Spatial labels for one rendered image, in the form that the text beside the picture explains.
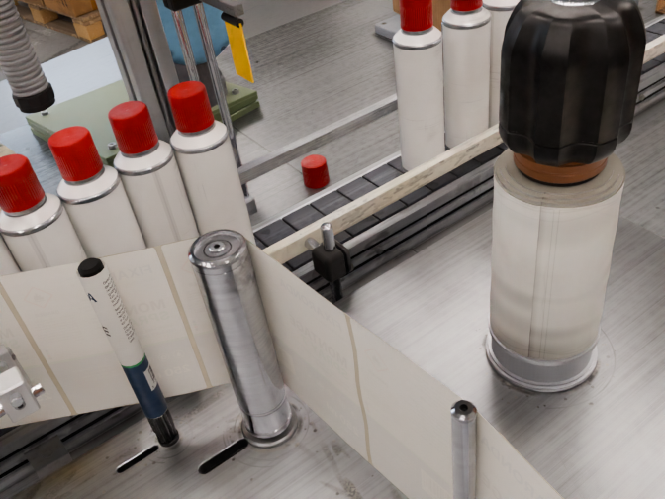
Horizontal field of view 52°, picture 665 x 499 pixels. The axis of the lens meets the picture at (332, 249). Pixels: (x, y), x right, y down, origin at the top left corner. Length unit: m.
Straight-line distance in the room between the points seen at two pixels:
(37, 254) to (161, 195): 0.11
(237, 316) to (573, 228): 0.23
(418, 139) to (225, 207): 0.25
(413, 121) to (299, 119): 0.33
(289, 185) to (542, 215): 0.51
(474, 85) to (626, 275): 0.27
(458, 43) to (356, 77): 0.42
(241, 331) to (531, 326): 0.21
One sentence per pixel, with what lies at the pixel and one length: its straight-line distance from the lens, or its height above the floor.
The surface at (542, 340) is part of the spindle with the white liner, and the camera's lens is 0.54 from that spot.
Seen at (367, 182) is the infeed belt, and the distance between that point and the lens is 0.81.
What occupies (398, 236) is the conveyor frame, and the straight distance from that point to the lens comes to 0.76.
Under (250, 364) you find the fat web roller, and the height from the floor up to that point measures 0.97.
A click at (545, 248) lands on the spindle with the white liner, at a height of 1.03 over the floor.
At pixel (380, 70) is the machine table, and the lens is 1.18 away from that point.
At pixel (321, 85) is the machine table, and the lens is 1.16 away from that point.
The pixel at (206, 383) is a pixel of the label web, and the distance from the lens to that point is 0.55.
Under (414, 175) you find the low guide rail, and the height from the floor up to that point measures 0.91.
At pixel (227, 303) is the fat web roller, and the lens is 0.45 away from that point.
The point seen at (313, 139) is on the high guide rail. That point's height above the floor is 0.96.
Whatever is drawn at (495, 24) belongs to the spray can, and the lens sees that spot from 0.82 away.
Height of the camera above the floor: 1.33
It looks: 39 degrees down
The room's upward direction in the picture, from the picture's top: 9 degrees counter-clockwise
